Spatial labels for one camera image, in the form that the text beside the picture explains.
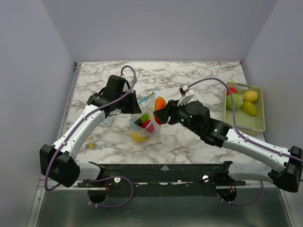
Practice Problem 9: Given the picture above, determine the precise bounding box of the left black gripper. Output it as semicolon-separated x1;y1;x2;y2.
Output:
116;90;142;114

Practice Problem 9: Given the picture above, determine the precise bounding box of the red toy chili pepper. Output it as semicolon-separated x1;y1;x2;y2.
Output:
154;96;167;125

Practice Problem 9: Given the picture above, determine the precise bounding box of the green toy pepper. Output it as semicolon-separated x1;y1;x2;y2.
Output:
140;113;151;123

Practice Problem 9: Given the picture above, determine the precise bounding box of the dark purple toy eggplant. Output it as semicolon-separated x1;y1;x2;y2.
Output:
135;119;143;127

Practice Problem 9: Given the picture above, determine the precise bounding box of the clear zip top bag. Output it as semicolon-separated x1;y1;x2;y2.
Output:
129;92;159;142

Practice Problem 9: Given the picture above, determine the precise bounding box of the red toy tomato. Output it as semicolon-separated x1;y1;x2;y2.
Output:
142;120;156;134

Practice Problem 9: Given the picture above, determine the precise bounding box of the yellow toy lemon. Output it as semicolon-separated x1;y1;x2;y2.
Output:
242;90;258;103
132;131;147;142

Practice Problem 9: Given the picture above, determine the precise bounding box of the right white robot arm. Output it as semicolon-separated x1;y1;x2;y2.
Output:
153;100;303;192

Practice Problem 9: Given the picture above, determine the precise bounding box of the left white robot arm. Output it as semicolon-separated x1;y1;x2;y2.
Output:
39;75;141;187

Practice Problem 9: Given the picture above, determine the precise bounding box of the clear plastic packet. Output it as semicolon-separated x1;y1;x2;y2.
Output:
101;116;113;127

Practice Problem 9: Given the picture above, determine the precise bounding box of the small yellow connector sticker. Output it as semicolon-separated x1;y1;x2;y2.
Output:
85;137;98;150

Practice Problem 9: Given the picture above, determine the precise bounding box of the red toy strawberry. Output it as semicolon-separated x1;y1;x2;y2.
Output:
226;87;237;96

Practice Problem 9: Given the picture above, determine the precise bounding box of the green toy cabbage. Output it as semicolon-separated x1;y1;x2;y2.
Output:
226;93;243;111

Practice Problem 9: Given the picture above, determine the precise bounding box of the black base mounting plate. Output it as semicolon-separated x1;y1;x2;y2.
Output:
78;161;245;197

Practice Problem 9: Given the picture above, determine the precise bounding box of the yellow toy starfruit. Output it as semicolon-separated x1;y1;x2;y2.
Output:
241;101;258;116

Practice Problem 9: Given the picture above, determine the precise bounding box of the beige plastic basket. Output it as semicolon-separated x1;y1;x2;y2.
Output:
222;82;265;135

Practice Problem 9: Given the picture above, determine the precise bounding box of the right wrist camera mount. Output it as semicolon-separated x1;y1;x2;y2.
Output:
177;85;194;106

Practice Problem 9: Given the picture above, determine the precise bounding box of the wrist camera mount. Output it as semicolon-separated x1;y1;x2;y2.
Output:
122;74;137;87
177;85;194;106

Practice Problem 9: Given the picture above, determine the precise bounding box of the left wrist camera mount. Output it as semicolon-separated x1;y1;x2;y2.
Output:
122;74;137;87

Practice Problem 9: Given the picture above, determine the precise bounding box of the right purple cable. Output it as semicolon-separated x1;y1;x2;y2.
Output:
187;78;303;206

